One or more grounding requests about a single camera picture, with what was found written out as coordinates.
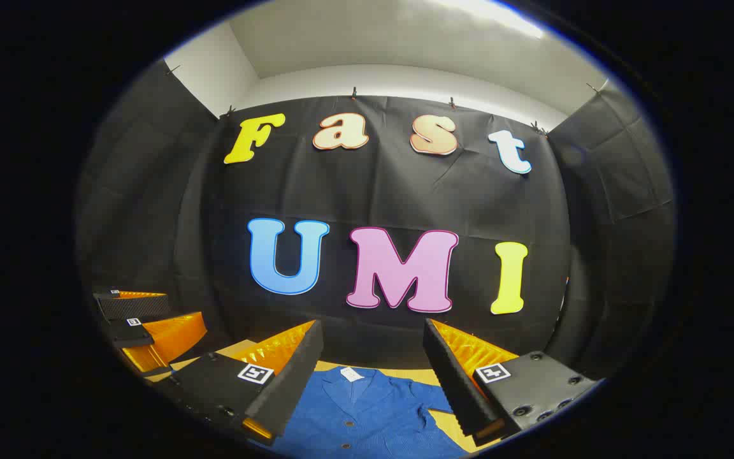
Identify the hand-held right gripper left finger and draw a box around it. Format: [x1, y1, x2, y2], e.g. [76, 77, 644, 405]
[152, 319, 325, 446]

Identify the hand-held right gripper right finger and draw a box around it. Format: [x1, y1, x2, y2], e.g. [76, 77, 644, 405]
[422, 317, 598, 446]

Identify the blue button jacket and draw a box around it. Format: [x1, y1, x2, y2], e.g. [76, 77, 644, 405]
[259, 366, 470, 457]

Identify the black backdrop cloth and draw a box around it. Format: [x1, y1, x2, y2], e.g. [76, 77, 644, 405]
[77, 61, 677, 383]

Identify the row of small cloth clips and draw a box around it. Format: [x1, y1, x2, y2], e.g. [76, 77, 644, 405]
[166, 62, 603, 138]

